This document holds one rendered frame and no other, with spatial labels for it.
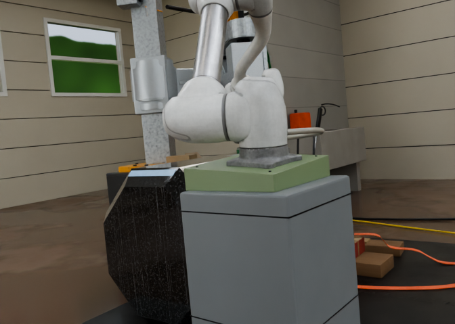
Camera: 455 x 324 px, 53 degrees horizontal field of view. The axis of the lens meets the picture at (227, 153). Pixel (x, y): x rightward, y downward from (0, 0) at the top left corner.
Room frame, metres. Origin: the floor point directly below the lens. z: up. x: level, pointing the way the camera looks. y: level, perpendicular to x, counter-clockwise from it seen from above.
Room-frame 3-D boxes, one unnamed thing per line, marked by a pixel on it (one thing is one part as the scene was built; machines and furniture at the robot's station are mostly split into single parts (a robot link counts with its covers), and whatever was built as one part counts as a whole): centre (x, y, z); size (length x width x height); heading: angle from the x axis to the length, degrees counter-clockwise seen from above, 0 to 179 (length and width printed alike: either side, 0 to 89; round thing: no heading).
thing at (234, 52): (3.17, -0.16, 1.32); 0.36 x 0.22 x 0.45; 10
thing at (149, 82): (3.52, 0.33, 1.37); 0.74 x 0.34 x 0.25; 120
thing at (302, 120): (5.94, -1.02, 1.00); 0.50 x 0.22 x 0.33; 141
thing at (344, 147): (5.90, -1.25, 0.43); 1.30 x 0.62 x 0.86; 141
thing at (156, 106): (3.42, 0.50, 1.36); 0.35 x 0.35 x 0.41
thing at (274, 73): (2.24, -0.24, 1.19); 0.13 x 0.11 x 0.16; 81
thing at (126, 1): (3.30, 0.60, 2.00); 0.20 x 0.18 x 0.15; 53
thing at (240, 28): (3.44, -0.11, 1.62); 0.96 x 0.25 x 0.17; 10
